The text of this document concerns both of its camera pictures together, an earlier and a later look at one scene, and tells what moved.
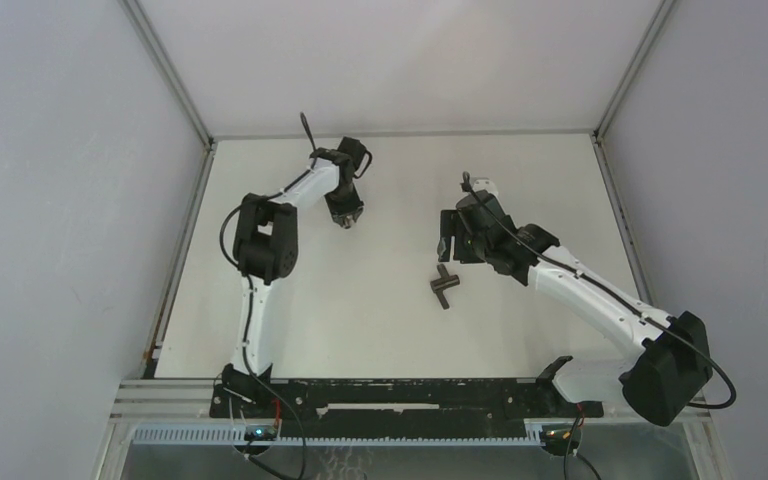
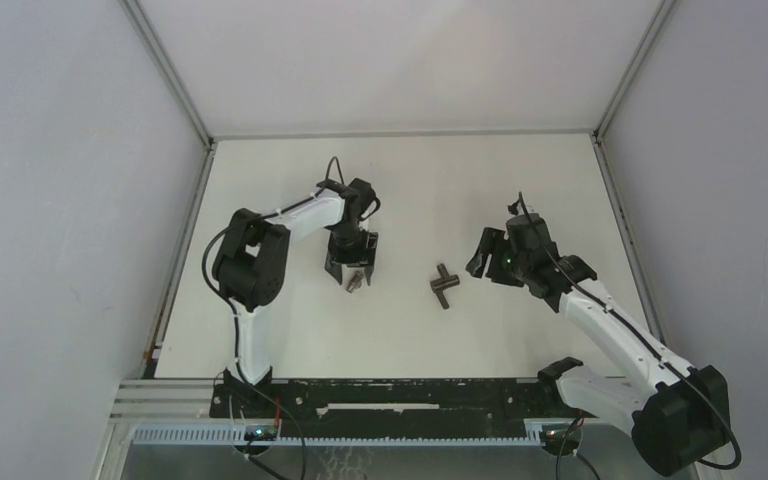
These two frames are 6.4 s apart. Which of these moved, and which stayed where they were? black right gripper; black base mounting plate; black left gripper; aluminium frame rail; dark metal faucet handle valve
Moved: black left gripper; black right gripper
Stayed: aluminium frame rail; black base mounting plate; dark metal faucet handle valve
